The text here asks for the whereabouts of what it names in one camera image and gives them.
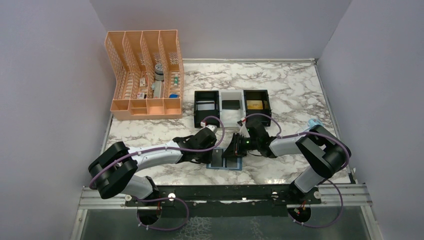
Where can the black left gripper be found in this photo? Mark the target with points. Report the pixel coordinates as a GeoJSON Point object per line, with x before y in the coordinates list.
{"type": "Point", "coordinates": [205, 160]}

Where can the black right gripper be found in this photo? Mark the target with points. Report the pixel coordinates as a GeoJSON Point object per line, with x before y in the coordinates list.
{"type": "Point", "coordinates": [234, 149]}

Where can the blue card holder wallet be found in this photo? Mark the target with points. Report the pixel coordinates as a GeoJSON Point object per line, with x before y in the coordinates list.
{"type": "Point", "coordinates": [230, 164]}

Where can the grey card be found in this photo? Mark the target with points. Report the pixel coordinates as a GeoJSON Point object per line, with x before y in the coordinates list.
{"type": "Point", "coordinates": [217, 160]}

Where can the silver crest card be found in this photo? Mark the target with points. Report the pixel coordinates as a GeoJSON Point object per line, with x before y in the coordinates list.
{"type": "Point", "coordinates": [205, 106]}

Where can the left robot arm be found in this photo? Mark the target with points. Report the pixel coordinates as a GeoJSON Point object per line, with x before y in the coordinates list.
{"type": "Point", "coordinates": [114, 171]}

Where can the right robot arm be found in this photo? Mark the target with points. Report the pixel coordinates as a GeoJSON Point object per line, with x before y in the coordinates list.
{"type": "Point", "coordinates": [325, 153]}

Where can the black left card tray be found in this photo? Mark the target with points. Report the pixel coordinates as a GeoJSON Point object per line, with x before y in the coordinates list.
{"type": "Point", "coordinates": [205, 96]}

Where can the black card tray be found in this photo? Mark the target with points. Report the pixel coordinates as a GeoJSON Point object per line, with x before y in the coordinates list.
{"type": "Point", "coordinates": [205, 96]}
{"type": "Point", "coordinates": [257, 94]}

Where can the white middle card tray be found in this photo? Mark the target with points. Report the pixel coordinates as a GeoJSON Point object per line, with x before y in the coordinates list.
{"type": "Point", "coordinates": [228, 117]}

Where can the black card in middle tray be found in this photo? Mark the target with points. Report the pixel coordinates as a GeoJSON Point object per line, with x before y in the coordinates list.
{"type": "Point", "coordinates": [231, 104]}

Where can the gold card in right tray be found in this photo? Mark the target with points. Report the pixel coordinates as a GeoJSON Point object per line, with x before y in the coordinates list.
{"type": "Point", "coordinates": [255, 104]}

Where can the black right card tray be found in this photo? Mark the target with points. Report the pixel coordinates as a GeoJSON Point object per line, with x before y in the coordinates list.
{"type": "Point", "coordinates": [257, 94]}

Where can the green white small bottle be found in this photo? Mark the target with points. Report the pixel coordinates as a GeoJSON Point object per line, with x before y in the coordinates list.
{"type": "Point", "coordinates": [176, 81]}

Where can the round tin in organizer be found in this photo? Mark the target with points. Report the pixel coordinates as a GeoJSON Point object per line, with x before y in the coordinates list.
{"type": "Point", "coordinates": [159, 72]}

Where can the white red labelled box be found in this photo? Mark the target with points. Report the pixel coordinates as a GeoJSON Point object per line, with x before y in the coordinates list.
{"type": "Point", "coordinates": [141, 95]}

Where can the light blue tape dispenser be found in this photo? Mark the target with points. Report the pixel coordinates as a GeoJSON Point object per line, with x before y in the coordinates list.
{"type": "Point", "coordinates": [314, 122]}

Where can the orange plastic desk organizer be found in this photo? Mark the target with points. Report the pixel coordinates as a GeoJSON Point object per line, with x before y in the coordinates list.
{"type": "Point", "coordinates": [133, 56]}

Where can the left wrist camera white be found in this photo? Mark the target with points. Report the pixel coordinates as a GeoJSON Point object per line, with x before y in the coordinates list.
{"type": "Point", "coordinates": [211, 127]}

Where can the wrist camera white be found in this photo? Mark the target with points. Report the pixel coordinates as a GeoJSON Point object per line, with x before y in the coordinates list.
{"type": "Point", "coordinates": [243, 131]}
{"type": "Point", "coordinates": [211, 127]}

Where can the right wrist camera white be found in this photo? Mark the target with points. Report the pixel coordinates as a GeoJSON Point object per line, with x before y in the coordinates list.
{"type": "Point", "coordinates": [243, 131]}

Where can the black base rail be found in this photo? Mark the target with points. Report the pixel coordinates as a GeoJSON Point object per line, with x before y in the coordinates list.
{"type": "Point", "coordinates": [280, 194]}

